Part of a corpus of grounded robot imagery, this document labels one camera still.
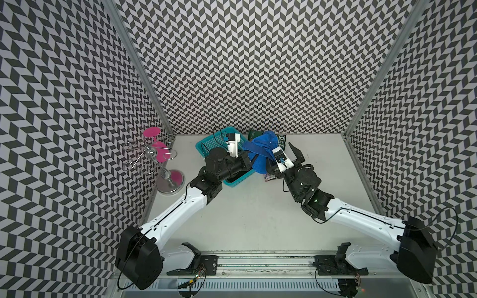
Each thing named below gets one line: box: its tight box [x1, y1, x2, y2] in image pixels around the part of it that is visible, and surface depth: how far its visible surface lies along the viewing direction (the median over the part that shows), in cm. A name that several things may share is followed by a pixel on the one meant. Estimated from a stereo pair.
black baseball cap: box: [222, 166, 253, 183], surface depth 65 cm
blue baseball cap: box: [241, 130, 279, 175], surface depth 71 cm
